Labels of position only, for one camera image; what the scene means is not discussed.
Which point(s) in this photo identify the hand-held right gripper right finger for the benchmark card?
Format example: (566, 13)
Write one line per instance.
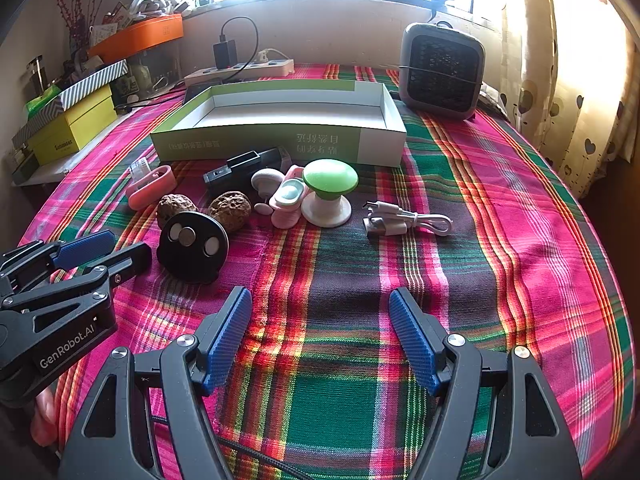
(415, 340)

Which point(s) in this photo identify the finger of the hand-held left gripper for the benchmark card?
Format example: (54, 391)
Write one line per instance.
(127, 260)
(82, 250)

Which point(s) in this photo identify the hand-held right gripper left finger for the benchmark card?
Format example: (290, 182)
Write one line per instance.
(230, 340)

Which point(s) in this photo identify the black disc with metal buttons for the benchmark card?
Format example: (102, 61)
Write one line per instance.
(192, 250)

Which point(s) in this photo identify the brown walnut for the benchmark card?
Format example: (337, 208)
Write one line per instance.
(171, 210)
(227, 210)

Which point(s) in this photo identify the pink oblong case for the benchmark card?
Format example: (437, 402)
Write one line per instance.
(150, 191)

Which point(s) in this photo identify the black rectangular device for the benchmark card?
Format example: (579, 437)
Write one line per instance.
(235, 170)

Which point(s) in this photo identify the pink case with teal cup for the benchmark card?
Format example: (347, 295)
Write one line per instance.
(289, 197)

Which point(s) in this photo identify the white mushroom knob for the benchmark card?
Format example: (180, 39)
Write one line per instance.
(267, 182)

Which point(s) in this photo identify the green mushroom knob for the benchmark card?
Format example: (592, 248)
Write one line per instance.
(330, 177)

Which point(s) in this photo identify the green and white cardboard tray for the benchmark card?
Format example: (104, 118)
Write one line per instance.
(280, 145)

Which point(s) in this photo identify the person's left hand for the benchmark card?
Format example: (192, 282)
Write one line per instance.
(46, 415)

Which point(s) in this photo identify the plaid blanket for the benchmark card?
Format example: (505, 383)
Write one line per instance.
(325, 310)

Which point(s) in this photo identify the yellow box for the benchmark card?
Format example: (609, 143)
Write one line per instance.
(70, 130)

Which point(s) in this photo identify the green tissue pack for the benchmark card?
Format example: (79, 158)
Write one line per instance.
(42, 100)

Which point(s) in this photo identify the striped box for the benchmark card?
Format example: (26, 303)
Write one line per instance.
(75, 90)

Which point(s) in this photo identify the glass tank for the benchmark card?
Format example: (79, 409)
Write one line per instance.
(155, 70)

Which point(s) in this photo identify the orange box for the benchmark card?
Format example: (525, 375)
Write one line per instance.
(135, 37)

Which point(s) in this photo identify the black charger adapter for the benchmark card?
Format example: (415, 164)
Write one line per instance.
(225, 54)

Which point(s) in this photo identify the white power strip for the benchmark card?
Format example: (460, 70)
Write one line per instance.
(260, 70)

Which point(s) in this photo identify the dried red branches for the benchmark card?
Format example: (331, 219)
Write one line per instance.
(79, 10)

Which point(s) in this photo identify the white plug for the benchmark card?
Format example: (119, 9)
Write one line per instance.
(264, 56)

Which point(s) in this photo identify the grey space heater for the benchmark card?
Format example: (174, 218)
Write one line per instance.
(442, 70)

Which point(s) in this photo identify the heart print curtain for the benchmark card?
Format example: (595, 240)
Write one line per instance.
(565, 85)

